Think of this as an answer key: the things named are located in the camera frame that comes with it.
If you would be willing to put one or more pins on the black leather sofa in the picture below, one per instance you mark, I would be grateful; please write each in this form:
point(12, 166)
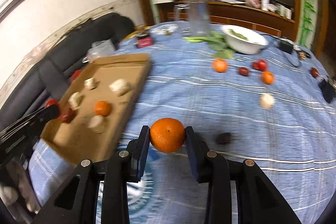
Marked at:
point(50, 77)

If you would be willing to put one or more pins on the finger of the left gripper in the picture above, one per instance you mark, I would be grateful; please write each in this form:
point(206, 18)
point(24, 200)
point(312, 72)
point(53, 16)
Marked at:
point(29, 124)

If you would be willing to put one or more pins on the green leafy vegetable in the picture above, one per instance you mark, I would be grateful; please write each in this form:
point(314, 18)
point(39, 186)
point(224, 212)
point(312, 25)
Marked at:
point(216, 42)

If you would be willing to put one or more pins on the white bowl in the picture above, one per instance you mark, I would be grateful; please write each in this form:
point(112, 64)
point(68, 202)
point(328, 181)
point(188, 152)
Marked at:
point(243, 40)

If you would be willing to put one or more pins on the large orange mandarin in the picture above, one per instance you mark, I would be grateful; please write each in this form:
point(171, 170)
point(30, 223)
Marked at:
point(167, 135)

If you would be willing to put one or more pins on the clear plastic pitcher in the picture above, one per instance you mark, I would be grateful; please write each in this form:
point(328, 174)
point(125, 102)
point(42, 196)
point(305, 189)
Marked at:
point(197, 17)

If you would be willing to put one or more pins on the brown cardboard tray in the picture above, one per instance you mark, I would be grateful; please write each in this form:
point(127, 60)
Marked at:
point(75, 142)

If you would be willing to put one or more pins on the dark jar pink label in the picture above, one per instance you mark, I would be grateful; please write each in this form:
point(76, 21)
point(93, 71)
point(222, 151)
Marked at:
point(143, 39)

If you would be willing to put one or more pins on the red tomato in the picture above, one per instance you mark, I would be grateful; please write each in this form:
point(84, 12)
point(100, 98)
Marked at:
point(51, 102)
point(262, 65)

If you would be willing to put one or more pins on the red plastic bag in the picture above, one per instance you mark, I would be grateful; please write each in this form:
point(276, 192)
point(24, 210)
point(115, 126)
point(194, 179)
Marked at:
point(75, 75)

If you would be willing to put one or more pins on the dark jujube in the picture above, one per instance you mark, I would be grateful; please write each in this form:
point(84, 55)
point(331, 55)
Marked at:
point(223, 138)
point(243, 71)

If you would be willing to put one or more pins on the large red jujube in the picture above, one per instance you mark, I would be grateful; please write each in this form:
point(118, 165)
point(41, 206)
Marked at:
point(68, 115)

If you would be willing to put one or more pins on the sugarcane chunk tray left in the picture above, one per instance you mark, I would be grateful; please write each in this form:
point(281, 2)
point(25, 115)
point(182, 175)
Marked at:
point(75, 100)

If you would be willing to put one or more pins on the dark jujube front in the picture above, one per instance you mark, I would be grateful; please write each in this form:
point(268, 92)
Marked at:
point(223, 138)

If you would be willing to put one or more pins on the black pouch on table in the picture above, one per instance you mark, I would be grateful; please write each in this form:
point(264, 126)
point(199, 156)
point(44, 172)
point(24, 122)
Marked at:
point(327, 86)

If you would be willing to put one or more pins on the black power adapter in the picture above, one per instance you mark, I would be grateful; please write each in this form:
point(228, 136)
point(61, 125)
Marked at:
point(285, 46)

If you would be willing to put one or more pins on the far dark jujube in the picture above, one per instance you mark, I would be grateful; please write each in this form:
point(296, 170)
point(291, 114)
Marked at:
point(243, 71)

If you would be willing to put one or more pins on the clear plastic bag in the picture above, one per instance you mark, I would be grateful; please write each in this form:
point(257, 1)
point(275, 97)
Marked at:
point(99, 49)

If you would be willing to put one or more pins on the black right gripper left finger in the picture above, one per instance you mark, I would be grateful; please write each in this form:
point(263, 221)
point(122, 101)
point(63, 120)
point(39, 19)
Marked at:
point(75, 201)

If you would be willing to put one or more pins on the jujube at table edge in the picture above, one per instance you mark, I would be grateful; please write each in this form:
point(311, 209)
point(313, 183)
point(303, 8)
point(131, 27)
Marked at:
point(314, 72)

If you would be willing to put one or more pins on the small sugarcane chunk tray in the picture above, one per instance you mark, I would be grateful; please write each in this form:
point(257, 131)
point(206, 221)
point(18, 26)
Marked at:
point(90, 83)

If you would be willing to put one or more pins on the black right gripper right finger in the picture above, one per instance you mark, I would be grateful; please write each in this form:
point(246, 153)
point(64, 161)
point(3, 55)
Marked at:
point(258, 200)

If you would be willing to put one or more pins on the round sugarcane chunk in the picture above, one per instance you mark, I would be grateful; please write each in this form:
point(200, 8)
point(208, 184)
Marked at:
point(267, 101)

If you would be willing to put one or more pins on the beige sugarcane chunk large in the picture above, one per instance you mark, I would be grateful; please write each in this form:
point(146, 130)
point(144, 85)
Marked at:
point(120, 87)

